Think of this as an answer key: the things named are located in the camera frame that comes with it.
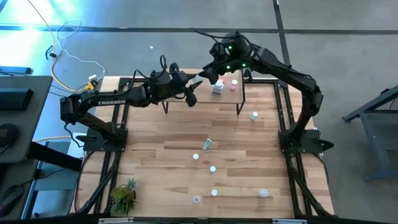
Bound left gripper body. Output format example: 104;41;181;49
167;63;198;108

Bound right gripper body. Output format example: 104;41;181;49
210;58;230;77

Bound wooden shelf black metal legs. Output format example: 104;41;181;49
160;64;246;116

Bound potted succulent plant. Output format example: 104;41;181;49
110;177;139;216

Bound black desk beam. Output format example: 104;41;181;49
26;141;83;172

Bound grey desk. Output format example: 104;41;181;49
0;74;53;164

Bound flat black device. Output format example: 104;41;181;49
0;65;33;75

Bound black box on desk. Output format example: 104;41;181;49
0;88;34;111

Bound round black speaker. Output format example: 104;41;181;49
0;123;19;149

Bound black aluminium table frame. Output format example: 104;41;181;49
74;76;335;218

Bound white cable with adapter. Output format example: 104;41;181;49
55;20;106;81

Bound yellow extension cable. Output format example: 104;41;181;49
26;0;96;93

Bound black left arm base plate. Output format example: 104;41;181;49
76;129;128;152

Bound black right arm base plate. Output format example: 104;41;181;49
278;129;335;155

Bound short black cable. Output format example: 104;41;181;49
45;45;57;60

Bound white frame bracket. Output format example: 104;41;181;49
272;218;308;224
98;217;134;224

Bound grey metal table frame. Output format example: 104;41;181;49
341;85;398;183

